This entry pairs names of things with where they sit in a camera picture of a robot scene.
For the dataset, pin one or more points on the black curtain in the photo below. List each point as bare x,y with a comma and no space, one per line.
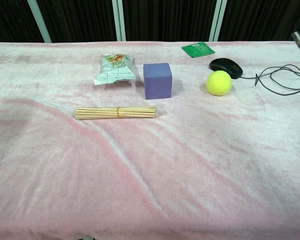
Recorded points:
165,17

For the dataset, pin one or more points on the wrapped wooden stick bundle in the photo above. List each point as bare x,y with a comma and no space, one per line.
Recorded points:
115,113

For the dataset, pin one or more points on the slanted white frame post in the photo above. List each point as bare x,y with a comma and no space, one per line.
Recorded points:
38,20

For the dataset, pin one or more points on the purple foam cube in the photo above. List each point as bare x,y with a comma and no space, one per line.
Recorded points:
157,81

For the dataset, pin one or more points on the wide white frame post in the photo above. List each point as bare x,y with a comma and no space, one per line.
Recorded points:
119,20

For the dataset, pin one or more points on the green circuit board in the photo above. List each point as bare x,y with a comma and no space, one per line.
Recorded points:
198,49

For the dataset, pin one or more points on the yellow tennis ball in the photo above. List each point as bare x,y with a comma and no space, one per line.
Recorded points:
218,82

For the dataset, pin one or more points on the black computer mouse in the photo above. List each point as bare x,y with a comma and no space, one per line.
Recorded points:
226,67

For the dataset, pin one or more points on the pale green snack bag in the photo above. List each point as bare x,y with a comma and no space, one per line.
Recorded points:
115,68

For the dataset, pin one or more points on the pink fluffy blanket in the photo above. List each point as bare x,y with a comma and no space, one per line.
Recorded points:
150,162

